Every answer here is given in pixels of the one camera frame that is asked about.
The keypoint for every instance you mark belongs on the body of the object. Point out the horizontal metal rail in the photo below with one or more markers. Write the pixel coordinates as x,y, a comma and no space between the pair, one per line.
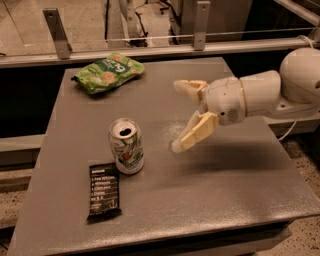
216,48

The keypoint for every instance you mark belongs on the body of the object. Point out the left metal rail bracket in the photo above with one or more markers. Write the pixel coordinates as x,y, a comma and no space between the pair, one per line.
57,32

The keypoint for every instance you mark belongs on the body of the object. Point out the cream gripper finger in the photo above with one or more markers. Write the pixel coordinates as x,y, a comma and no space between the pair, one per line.
191,88
199,127

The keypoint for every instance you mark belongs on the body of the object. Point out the green chip bag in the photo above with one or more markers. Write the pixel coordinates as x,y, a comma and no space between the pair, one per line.
108,73

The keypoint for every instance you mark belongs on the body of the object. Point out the right metal rail bracket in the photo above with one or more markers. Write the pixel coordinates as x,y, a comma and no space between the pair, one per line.
200,25

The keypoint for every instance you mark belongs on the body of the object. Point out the metal rail bracket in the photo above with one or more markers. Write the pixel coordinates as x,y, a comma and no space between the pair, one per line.
57,32
200,25

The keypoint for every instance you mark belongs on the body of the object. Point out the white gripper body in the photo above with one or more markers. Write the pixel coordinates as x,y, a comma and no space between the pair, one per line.
224,99

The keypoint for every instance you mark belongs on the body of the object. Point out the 7up soda can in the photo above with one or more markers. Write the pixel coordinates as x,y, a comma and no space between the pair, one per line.
126,145

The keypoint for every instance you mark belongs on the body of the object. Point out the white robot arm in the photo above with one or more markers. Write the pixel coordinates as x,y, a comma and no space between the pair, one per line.
291,92

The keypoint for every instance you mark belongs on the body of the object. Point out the black rxbar chocolate bar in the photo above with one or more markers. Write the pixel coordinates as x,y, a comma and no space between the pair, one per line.
104,191

